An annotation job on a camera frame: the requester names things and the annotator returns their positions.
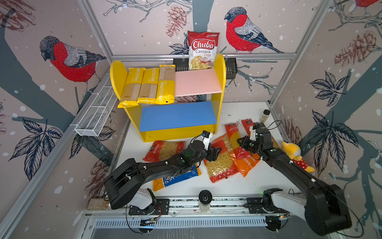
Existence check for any red spaghetti pack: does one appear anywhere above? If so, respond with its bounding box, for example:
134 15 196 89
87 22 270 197
241 119 254 136

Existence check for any black wall basket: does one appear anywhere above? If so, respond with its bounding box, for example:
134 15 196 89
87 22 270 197
173 58 238 80

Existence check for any red macaroni bag centre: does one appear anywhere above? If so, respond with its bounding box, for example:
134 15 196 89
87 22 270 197
204 134 239 183

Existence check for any black round camera knob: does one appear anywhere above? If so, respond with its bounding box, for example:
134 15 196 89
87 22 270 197
199 190 213 205

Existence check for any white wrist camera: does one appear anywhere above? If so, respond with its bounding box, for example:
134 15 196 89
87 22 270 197
201 130 213 151
250 124 258 141

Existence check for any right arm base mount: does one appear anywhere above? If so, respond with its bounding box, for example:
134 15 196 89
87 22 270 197
244 197 289 215

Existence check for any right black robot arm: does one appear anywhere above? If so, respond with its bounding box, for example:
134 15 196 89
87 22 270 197
237 129 352 236

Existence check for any yellow spaghetti pack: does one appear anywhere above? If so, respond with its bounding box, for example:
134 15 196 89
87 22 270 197
137 68 160 105
117 68 146 109
154 65 176 105

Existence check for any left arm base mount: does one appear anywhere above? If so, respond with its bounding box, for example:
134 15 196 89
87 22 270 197
128 199 170 216

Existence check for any orange pastatime pasta bag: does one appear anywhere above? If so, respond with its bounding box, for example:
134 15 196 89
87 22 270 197
224 123 262 178

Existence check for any brown sponge block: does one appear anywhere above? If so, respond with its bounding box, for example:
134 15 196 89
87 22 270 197
87 198 109 211

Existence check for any yellow shelf unit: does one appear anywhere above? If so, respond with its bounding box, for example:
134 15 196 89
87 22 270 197
125 53 226 142

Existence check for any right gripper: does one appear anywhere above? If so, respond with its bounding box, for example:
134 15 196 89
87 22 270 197
236 136 262 155

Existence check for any red noodle bag left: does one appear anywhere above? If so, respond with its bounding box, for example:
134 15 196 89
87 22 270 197
143 140 185 162

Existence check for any yellow plush toy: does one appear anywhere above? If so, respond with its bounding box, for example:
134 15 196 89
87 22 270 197
282 141 315 173

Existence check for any Chuba cassava chips bag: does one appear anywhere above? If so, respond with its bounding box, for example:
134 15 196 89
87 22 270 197
188 31 219 70

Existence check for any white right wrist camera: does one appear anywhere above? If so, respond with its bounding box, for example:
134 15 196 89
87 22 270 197
250 124 258 141

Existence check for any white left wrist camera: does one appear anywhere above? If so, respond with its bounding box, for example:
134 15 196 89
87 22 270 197
201 130 213 151

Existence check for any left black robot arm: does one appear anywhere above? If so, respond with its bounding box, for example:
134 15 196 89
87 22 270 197
103 140 222 210

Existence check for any white wire mesh basket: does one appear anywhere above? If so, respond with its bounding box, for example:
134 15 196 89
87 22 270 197
75 75 117 137

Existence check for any blue shell pasta bag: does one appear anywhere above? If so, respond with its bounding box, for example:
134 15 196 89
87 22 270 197
153 165 202 192

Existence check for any small spice bottle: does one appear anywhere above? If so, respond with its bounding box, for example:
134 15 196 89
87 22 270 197
260 109 271 123

